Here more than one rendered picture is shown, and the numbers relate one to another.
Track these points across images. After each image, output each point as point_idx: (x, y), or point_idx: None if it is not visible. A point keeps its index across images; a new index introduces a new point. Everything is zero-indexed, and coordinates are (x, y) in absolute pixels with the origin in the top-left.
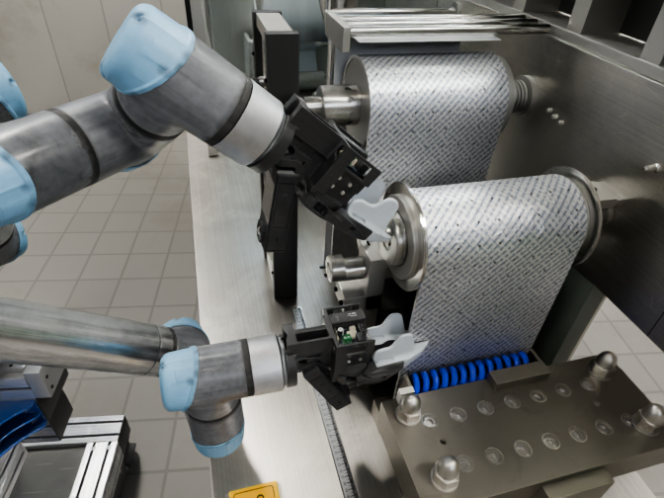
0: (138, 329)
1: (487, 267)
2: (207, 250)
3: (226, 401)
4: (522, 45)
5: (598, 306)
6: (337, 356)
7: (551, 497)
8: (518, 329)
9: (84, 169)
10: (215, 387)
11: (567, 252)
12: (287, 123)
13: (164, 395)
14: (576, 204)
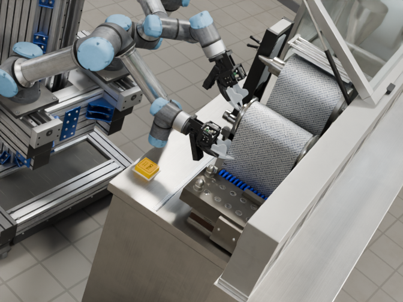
0: (162, 90)
1: (260, 141)
2: (220, 101)
3: (164, 121)
4: None
5: None
6: (200, 132)
7: (219, 217)
8: (269, 184)
9: (173, 35)
10: (164, 114)
11: (290, 159)
12: (220, 54)
13: (152, 105)
14: (301, 143)
